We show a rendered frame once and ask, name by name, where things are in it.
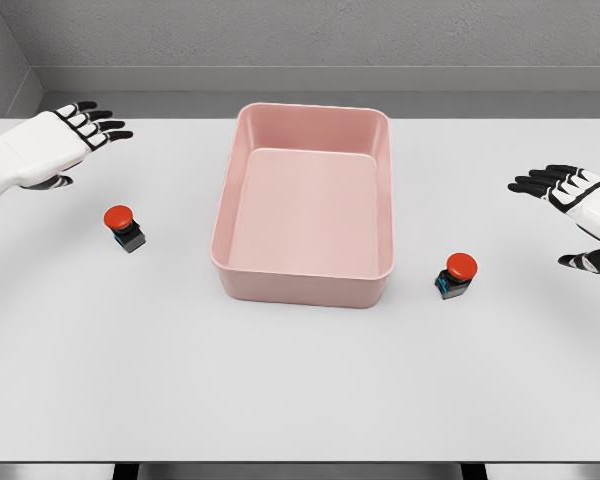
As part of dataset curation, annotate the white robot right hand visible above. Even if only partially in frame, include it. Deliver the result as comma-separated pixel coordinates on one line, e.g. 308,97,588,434
507,164,600,278

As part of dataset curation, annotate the red button industrial switch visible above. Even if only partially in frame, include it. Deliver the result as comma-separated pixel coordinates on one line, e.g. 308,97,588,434
434,252,480,302
103,205,147,254

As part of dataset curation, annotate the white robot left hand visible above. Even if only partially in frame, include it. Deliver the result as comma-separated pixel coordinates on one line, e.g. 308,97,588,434
0,101,134,191

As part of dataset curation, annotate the pink plastic basket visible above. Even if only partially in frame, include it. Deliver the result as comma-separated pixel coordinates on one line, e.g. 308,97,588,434
209,102,398,311

